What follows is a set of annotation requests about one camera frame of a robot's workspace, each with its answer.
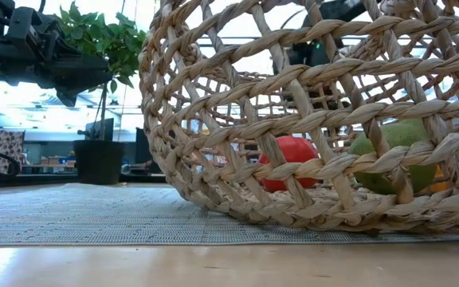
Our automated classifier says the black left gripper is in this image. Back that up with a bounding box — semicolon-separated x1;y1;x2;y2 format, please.
0;37;113;108

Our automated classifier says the red tomato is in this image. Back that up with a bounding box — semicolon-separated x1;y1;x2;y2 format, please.
257;135;320;194

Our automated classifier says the woven straw basket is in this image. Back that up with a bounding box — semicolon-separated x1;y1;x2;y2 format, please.
138;0;459;236

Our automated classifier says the green mango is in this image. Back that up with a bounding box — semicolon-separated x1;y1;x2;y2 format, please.
347;118;438;195

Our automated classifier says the black computer monitor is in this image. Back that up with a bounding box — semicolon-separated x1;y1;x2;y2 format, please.
84;117;115;141

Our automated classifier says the green leafy potted plant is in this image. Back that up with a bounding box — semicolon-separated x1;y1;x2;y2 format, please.
56;0;147;141

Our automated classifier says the low shelf with boxes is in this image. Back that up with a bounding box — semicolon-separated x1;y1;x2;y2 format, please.
22;153;78;175

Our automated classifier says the black plant pot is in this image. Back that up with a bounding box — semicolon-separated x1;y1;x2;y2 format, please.
73;139;125;186

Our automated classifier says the patterned armchair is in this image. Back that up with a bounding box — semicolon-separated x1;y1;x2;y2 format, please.
0;130;26;175

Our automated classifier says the grey woven table mat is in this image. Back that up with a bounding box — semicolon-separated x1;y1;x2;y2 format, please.
0;182;459;246

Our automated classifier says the black overhead beam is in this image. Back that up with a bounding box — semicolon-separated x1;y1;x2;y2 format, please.
195;36;374;48

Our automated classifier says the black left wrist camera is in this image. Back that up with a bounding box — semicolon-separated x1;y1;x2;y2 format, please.
5;6;57;45

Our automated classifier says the black table edge frame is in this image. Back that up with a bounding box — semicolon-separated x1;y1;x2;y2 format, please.
0;171;167;188

